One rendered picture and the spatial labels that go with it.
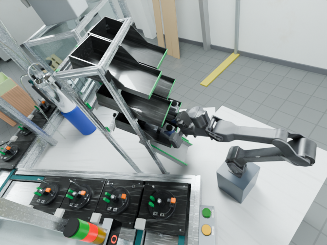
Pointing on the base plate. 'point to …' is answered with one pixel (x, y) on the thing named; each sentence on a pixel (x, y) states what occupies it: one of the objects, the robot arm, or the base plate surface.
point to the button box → (206, 239)
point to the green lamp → (84, 228)
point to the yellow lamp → (99, 236)
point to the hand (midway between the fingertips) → (173, 127)
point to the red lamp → (91, 234)
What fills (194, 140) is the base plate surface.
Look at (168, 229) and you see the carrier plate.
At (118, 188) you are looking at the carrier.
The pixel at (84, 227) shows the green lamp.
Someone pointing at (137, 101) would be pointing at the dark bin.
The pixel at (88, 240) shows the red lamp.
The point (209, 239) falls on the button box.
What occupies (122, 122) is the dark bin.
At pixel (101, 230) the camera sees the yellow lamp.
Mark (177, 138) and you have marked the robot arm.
